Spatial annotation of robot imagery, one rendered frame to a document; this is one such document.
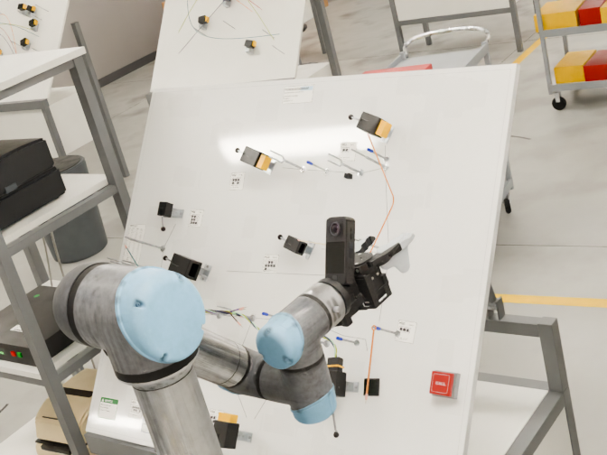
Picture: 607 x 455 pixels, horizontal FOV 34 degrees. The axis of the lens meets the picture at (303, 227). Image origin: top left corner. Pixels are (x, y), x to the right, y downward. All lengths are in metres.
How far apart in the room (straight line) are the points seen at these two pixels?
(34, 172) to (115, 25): 9.61
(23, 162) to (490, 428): 1.45
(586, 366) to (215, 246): 2.00
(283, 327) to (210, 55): 5.19
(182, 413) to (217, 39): 5.41
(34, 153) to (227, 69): 3.69
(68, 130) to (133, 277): 6.63
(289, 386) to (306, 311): 0.13
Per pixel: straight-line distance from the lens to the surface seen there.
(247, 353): 1.62
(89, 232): 6.70
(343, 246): 1.61
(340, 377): 2.27
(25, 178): 2.87
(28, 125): 7.94
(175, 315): 1.26
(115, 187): 2.97
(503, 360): 4.33
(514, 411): 2.60
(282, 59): 6.24
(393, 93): 2.46
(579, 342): 4.38
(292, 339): 1.50
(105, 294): 1.28
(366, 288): 1.64
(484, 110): 2.32
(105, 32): 12.31
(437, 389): 2.18
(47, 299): 3.19
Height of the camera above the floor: 2.27
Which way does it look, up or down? 22 degrees down
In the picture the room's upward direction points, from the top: 15 degrees counter-clockwise
